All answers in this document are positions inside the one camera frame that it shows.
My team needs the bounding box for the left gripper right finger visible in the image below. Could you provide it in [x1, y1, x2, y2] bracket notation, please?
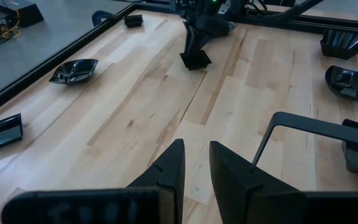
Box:
[209, 141, 358, 224]

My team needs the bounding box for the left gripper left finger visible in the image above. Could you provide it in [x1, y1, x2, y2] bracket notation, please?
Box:
[1, 139, 186, 224]

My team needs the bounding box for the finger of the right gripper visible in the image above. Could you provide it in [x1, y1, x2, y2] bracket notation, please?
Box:
[183, 23, 195, 54]
[196, 30, 213, 54]

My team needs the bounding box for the small square black plate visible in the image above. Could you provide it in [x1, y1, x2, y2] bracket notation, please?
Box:
[179, 49, 213, 71]
[123, 14, 144, 29]
[0, 113, 24, 152]

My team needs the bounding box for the black leaf-shaped plate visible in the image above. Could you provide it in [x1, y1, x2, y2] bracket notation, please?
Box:
[48, 58, 99, 86]

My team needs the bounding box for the black rounded square plate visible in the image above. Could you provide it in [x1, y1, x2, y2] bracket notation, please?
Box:
[319, 29, 358, 61]

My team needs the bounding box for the black box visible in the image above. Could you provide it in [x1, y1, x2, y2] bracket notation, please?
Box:
[0, 0, 45, 28]

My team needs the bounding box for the black perforated tray with handle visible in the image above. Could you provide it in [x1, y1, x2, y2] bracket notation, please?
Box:
[252, 111, 358, 166]

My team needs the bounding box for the black aluminium frame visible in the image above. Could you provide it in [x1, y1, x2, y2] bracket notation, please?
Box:
[0, 1, 358, 121]

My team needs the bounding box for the yellow cable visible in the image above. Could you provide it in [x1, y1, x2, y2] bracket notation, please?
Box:
[0, 11, 22, 40]

